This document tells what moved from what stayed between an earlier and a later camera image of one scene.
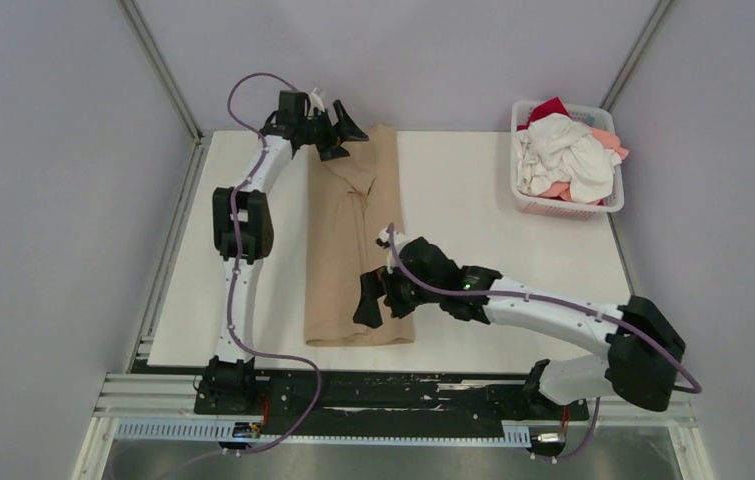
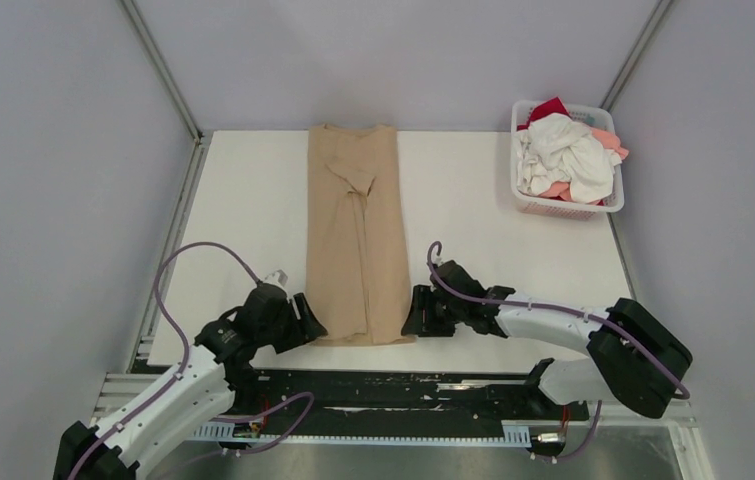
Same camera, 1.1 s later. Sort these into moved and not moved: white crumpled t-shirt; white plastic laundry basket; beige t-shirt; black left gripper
Moved: black left gripper
Not moved: white crumpled t-shirt; beige t-shirt; white plastic laundry basket
